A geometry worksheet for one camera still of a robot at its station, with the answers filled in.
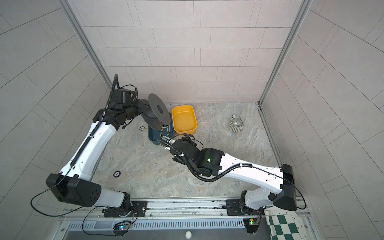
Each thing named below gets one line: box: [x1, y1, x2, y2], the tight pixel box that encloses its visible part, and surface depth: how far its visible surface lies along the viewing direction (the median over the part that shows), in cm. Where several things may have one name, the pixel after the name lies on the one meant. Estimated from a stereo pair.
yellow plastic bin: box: [172, 105, 198, 135], surface depth 108 cm
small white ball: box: [185, 231, 192, 239], surface depth 60 cm
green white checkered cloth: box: [268, 213, 303, 240], surface depth 67 cm
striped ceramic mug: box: [229, 115, 244, 133], surface depth 104 cm
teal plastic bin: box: [148, 123, 174, 145], surface depth 99 cm
